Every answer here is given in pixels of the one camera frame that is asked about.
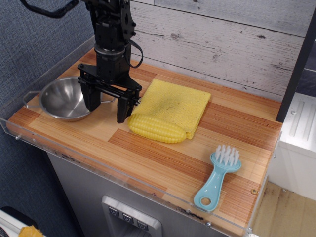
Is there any folded yellow cloth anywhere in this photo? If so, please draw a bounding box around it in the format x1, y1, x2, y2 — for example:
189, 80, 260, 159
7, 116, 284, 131
132, 79, 211, 139

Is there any stainless steel two-handled bowl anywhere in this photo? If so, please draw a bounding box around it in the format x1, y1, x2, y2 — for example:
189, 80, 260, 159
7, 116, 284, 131
22, 76, 117, 122

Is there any light blue dish brush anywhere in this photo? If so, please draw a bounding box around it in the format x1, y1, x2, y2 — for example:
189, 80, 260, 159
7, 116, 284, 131
194, 145, 241, 212

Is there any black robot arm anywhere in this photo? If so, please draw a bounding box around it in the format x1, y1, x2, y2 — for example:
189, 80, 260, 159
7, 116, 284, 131
78, 0, 142, 123

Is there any silver dispenser button panel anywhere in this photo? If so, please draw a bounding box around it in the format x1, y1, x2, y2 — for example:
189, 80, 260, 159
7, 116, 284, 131
102, 195, 162, 237

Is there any yellow and black object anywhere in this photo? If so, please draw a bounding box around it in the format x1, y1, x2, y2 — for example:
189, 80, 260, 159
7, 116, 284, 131
0, 226, 44, 237

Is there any yellow plastic corn cob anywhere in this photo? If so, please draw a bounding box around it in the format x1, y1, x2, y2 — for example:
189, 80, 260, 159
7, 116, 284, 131
127, 114, 187, 144

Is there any grey cabinet under table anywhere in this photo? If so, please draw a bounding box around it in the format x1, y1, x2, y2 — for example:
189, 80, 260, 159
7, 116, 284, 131
45, 150, 223, 237

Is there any right black vertical post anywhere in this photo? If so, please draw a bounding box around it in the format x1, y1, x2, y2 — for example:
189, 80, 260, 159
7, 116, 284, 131
276, 10, 316, 122

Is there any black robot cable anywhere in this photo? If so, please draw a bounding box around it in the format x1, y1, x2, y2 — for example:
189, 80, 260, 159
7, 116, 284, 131
19, 0, 79, 19

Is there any white toy sink unit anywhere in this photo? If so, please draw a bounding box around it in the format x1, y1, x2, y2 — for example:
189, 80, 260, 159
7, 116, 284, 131
267, 93, 316, 200

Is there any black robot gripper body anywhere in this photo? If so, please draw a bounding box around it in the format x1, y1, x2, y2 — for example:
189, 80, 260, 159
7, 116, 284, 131
78, 46, 142, 105

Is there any clear acrylic table guard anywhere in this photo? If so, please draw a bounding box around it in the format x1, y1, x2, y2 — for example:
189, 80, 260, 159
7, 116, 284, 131
0, 36, 282, 237

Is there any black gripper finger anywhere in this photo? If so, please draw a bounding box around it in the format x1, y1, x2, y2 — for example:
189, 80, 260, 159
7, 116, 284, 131
80, 81, 101, 112
117, 94, 135, 123

